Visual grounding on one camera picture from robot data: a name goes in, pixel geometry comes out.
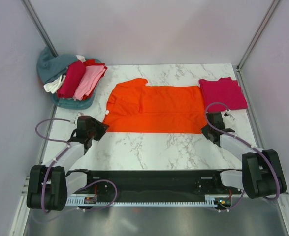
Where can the white slotted cable duct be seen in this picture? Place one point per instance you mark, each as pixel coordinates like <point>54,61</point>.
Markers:
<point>76,200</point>

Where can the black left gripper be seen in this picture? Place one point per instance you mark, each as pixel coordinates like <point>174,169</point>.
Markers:
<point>101,127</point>

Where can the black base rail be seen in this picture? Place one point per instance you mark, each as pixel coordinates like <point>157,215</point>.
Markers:
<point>156,186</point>

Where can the magenta t shirt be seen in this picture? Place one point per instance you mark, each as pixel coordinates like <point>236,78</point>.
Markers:
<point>224,90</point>

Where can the right aluminium frame post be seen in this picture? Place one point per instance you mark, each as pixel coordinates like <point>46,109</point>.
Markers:
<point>257,35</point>

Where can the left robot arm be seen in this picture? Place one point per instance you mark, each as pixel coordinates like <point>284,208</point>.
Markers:
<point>51,183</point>

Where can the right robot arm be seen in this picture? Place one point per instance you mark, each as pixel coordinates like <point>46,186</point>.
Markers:
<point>261,174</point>

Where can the pink t shirt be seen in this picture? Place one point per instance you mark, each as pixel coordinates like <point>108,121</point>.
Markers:
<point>89,81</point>

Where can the teal laundry basket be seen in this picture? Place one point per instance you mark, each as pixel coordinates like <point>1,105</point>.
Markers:
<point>74,104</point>

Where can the orange t shirt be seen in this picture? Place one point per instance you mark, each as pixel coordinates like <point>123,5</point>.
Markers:
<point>134,106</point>

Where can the left aluminium frame post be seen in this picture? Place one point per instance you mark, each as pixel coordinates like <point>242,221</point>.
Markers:
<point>39,25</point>

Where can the aluminium frame post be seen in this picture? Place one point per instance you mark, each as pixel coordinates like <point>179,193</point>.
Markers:
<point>257,35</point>
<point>39,25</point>

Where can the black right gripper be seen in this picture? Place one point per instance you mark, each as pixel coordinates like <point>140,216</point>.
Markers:
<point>204,132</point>

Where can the grey-teal t shirt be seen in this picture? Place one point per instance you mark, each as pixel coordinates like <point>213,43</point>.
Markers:
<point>49,67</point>

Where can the crimson t shirt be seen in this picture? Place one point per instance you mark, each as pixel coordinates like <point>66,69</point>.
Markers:
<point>72,80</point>

